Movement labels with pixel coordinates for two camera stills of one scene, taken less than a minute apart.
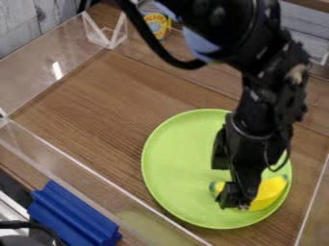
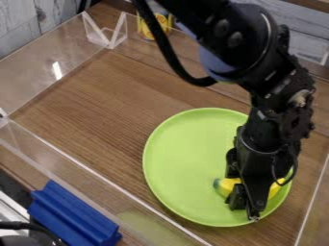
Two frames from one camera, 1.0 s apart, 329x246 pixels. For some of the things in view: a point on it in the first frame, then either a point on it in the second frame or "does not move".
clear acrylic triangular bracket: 106,36 does not move
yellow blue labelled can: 155,18 → 165,20
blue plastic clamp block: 68,220 does not move
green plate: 178,173 does not move
